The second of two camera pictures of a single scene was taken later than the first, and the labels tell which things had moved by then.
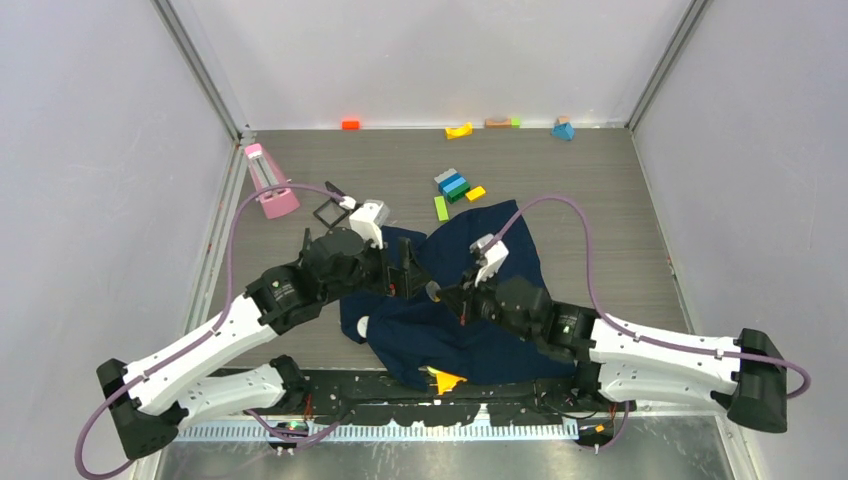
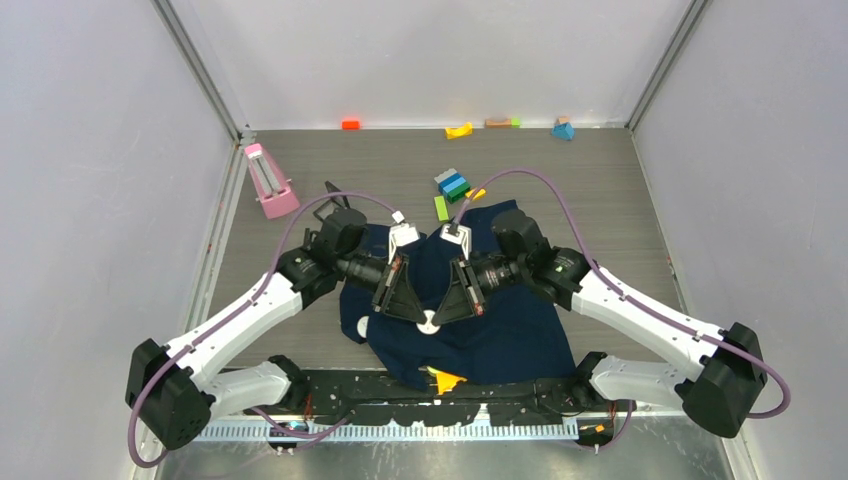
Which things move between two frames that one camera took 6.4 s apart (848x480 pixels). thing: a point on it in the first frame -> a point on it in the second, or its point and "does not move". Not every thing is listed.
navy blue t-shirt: x=415 y=334 does not move
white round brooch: x=432 y=288 -> x=428 y=328
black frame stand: x=330 y=186 does not move
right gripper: x=462 y=300 -> x=464 y=298
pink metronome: x=266 y=174 does not move
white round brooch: x=362 y=325 does not move
